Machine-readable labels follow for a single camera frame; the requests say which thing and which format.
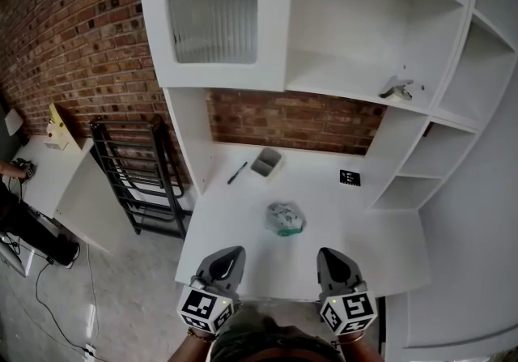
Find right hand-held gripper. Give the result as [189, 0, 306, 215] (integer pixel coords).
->
[316, 246, 378, 336]

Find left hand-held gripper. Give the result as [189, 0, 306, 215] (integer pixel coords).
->
[176, 245, 247, 333]

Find clear bag with green zip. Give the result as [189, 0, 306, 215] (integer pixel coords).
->
[265, 201, 308, 238]

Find person's right forearm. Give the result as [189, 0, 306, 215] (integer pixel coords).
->
[335, 331, 385, 362]

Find person's left forearm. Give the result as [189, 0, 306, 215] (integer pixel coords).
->
[168, 327, 218, 362]

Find thin wrist bangles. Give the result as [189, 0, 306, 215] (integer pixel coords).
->
[338, 331, 365, 345]

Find black printed square card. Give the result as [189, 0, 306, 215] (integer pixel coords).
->
[338, 168, 362, 186]

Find black pen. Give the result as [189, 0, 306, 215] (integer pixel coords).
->
[227, 160, 248, 186]

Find black metal rack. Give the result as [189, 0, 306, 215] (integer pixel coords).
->
[88, 115, 193, 240]

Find grey pen holder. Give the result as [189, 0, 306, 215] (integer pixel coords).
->
[249, 147, 283, 179]

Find white side table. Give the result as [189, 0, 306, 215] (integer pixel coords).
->
[10, 135, 122, 256]

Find grey metal stand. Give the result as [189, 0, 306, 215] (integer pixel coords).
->
[0, 246, 32, 279]

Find pale yellow box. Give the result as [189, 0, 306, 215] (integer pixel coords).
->
[43, 103, 84, 153]

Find grey handheld device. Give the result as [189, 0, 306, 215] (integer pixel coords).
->
[11, 157, 37, 181]

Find white desk with shelf unit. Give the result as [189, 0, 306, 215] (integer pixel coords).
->
[136, 0, 518, 362]

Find white table lamp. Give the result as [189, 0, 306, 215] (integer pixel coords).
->
[3, 108, 24, 137]

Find beaded wrist bracelet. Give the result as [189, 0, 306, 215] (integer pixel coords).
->
[185, 327, 215, 343]

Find black floor cable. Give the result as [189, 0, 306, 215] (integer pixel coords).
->
[35, 245, 100, 353]

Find silver metal bracket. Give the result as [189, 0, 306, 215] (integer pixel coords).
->
[378, 75, 414, 102]

